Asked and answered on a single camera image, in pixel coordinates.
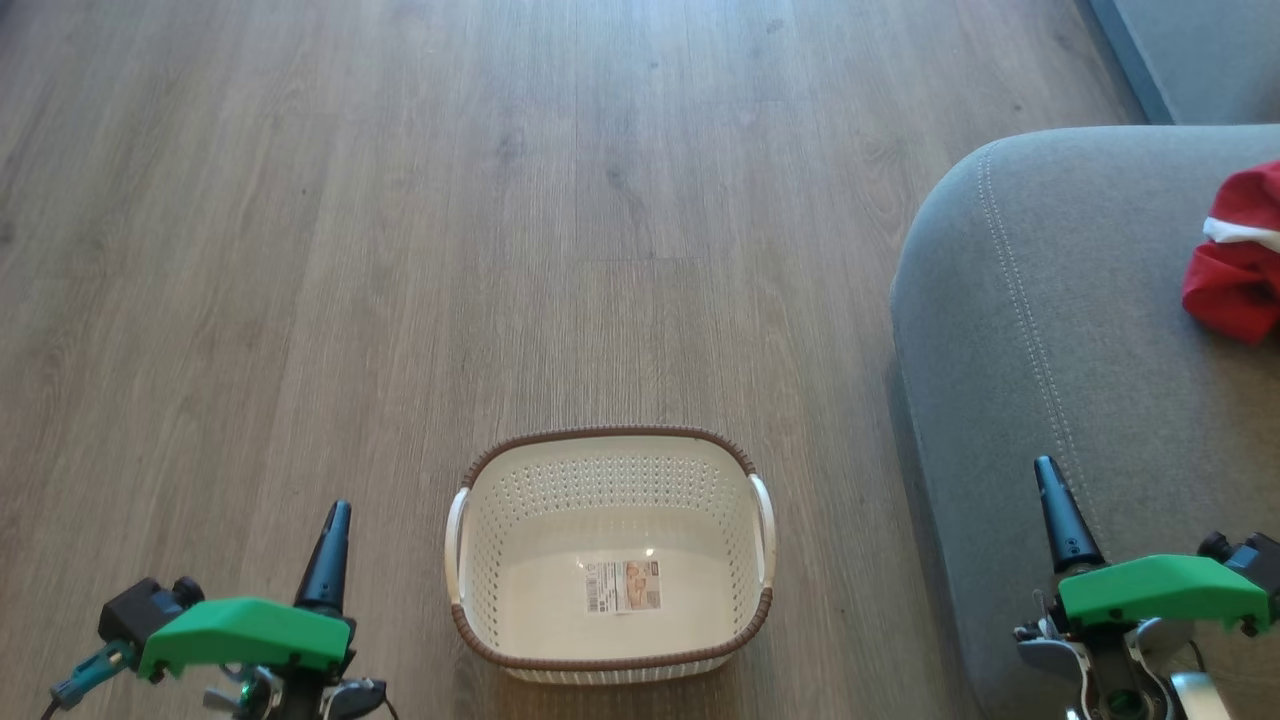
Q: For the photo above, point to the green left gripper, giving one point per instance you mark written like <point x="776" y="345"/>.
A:
<point x="250" y="632"/>

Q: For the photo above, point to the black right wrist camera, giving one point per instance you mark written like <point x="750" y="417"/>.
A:
<point x="1245" y="565"/>

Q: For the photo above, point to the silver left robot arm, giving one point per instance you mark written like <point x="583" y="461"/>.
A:
<point x="352" y="700"/>

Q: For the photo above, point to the grey fabric sofa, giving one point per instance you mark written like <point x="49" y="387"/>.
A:
<point x="1080" y="350"/>

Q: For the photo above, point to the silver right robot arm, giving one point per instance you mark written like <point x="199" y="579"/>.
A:
<point x="1200" y="698"/>

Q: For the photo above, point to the white brown-rimmed laundry basket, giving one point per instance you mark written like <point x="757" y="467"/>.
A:
<point x="610" y="510"/>

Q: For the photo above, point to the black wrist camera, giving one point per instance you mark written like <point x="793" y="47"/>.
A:
<point x="1245" y="565"/>
<point x="145" y="608"/>

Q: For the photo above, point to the red and white garment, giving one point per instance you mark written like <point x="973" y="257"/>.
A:
<point x="1235" y="290"/>

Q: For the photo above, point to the product label sticker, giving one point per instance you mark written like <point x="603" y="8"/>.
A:
<point x="623" y="587"/>

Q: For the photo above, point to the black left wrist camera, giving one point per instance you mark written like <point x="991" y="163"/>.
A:
<point x="145" y="608"/>

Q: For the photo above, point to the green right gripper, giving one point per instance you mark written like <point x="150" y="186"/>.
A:
<point x="1160" y="590"/>

